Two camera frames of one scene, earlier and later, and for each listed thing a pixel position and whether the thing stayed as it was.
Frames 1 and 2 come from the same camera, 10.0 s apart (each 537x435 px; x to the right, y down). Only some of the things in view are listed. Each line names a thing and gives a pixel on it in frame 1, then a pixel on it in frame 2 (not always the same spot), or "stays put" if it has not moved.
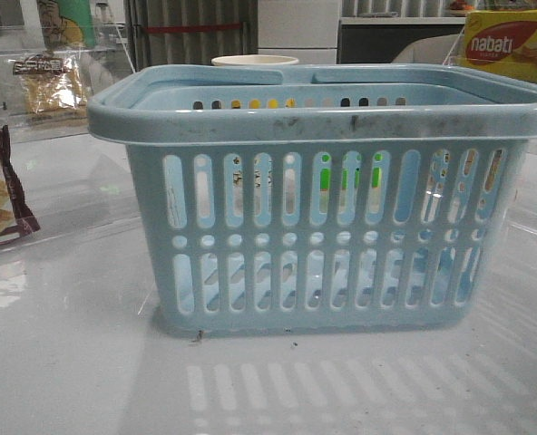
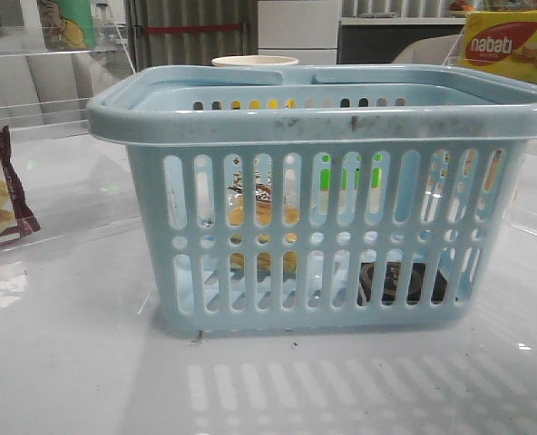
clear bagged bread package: x=53 y=85 -> x=263 y=216
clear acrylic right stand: x=528 y=52 stays put
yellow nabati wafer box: x=522 y=43 stays put
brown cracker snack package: x=4 y=213 stays put
